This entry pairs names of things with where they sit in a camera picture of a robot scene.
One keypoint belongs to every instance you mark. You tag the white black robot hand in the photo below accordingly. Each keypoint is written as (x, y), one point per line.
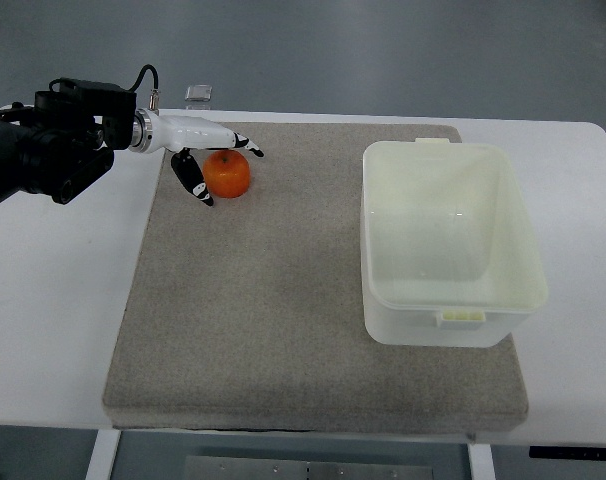
(182, 134)

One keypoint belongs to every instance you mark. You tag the orange fruit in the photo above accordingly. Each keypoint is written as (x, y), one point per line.
(227, 174)

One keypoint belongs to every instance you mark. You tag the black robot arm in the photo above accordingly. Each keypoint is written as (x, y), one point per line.
(66, 140)

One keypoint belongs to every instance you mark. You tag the translucent white plastic box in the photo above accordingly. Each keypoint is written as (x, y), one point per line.
(449, 256)

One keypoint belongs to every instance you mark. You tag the small clear plastic object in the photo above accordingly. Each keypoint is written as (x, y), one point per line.
(198, 93)

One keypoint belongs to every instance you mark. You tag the grey felt mat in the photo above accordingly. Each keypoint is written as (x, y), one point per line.
(247, 315)

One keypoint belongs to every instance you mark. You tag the white table leg left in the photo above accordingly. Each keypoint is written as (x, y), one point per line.
(103, 455)

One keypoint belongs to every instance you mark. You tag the white table leg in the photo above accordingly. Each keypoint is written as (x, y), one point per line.
(481, 462)
(103, 455)

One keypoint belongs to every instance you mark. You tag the white table leg right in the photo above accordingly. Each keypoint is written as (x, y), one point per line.
(481, 462)

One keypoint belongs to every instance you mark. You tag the black table control panel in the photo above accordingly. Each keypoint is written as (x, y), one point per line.
(568, 453)

